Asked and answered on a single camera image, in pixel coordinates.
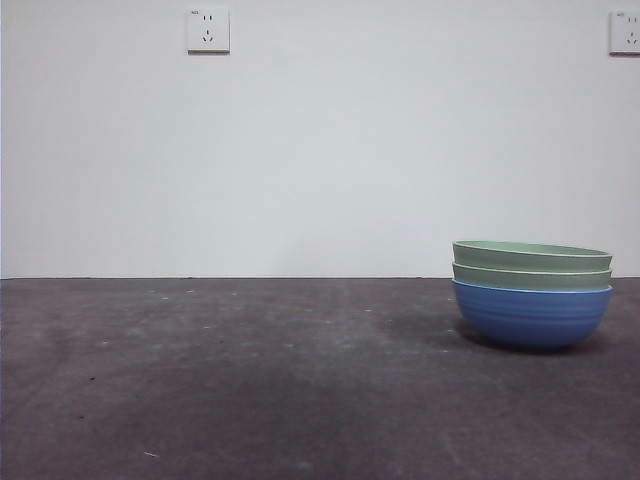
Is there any green ribbed bowl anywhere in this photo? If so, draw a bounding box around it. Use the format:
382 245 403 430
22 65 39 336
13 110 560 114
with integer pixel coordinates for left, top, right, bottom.
451 261 614 293
451 239 614 275

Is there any blue ribbed bowl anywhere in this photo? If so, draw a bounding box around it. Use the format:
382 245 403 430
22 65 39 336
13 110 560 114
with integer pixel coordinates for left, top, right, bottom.
450 278 615 352

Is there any white wall socket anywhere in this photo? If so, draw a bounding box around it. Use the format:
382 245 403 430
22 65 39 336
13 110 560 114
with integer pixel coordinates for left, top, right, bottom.
608 10 640 57
186 7 232 55

